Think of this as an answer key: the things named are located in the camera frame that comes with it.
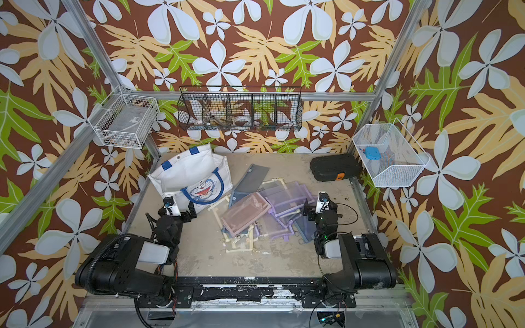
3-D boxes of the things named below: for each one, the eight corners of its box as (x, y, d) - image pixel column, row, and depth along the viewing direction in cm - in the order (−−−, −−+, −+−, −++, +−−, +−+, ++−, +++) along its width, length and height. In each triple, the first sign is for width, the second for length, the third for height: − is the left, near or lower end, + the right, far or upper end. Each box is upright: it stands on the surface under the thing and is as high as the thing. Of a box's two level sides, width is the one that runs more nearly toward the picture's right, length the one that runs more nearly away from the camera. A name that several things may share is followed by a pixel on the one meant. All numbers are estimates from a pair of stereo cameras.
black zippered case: (314, 182, 110) (316, 176, 106) (309, 160, 120) (311, 154, 116) (363, 182, 110) (367, 176, 106) (354, 160, 120) (358, 154, 116)
